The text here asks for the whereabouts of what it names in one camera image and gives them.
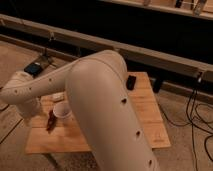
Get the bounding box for white sponge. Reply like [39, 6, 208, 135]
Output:
[52, 92, 64, 102]

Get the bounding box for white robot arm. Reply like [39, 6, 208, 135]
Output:
[0, 50, 160, 171]

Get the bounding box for small black device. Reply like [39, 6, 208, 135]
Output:
[126, 75, 136, 90]

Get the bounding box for white plastic cup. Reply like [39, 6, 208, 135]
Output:
[53, 101, 71, 119]

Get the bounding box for dark red chili pepper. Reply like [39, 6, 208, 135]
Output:
[46, 111, 56, 132]

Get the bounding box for wooden table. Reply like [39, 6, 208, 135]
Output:
[25, 72, 171, 154]

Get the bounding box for black power adapter box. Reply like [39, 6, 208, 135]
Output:
[24, 63, 43, 76]

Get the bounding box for black cables on floor right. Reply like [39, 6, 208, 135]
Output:
[159, 71, 213, 171]

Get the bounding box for wooden shelf rail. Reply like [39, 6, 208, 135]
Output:
[0, 14, 213, 82]

